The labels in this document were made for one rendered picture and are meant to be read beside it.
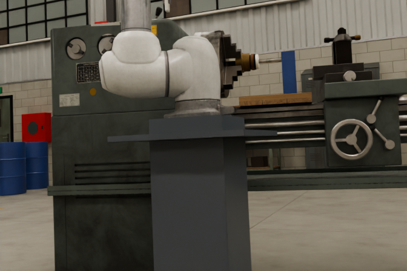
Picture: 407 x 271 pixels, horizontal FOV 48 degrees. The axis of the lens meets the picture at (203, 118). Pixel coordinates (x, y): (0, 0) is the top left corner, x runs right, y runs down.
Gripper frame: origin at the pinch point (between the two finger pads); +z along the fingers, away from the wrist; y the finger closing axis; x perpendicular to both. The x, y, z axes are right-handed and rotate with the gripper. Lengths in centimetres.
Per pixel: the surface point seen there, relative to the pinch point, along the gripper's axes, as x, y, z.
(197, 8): 711, -132, -216
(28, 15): 797, -576, -269
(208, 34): 2.0, 17.9, 15.4
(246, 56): 8.4, 33.8, 25.4
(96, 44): -13.9, -28.6, 19.0
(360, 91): -18, 79, 47
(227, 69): 7.7, 25.1, 30.9
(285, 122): -4, 50, 57
